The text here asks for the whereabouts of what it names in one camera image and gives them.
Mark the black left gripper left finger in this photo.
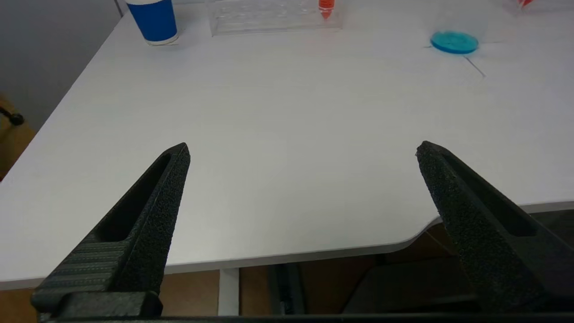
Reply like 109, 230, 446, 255
30, 142, 191, 317

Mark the blue white paper cup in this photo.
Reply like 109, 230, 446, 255
124, 0, 179, 46

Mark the black office chair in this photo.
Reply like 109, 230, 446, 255
0, 106, 26, 127

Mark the white table leg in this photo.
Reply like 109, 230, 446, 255
218, 268, 241, 317

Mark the clear glass beaker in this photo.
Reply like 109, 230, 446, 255
429, 0, 490, 56

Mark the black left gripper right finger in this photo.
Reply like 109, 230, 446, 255
415, 140, 574, 315

